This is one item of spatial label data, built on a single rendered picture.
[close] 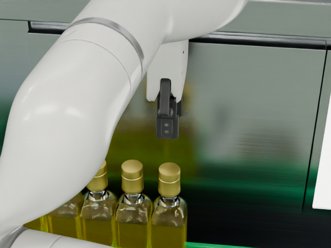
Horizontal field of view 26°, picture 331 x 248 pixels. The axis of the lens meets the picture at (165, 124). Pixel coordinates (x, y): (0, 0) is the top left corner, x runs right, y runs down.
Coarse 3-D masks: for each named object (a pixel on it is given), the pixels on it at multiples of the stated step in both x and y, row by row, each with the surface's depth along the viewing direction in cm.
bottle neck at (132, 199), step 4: (124, 192) 114; (140, 192) 114; (128, 196) 114; (132, 196) 114; (136, 196) 114; (140, 196) 114; (128, 200) 114; (132, 200) 114; (136, 200) 114; (140, 200) 115; (132, 204) 114
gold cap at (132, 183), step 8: (128, 160) 113; (136, 160) 113; (128, 168) 111; (136, 168) 111; (128, 176) 111; (136, 176) 111; (128, 184) 112; (136, 184) 112; (128, 192) 113; (136, 192) 113
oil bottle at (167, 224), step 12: (156, 204) 115; (180, 204) 115; (156, 216) 114; (168, 216) 114; (180, 216) 114; (156, 228) 115; (168, 228) 115; (180, 228) 114; (156, 240) 117; (168, 240) 116; (180, 240) 116
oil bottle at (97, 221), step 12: (108, 192) 117; (84, 204) 116; (96, 204) 115; (108, 204) 115; (84, 216) 116; (96, 216) 115; (108, 216) 115; (84, 228) 117; (96, 228) 117; (108, 228) 116; (96, 240) 118; (108, 240) 118
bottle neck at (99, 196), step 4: (92, 192) 114; (96, 192) 114; (100, 192) 114; (104, 192) 115; (92, 196) 115; (96, 196) 115; (100, 196) 115; (104, 196) 115; (96, 200) 115; (100, 200) 115
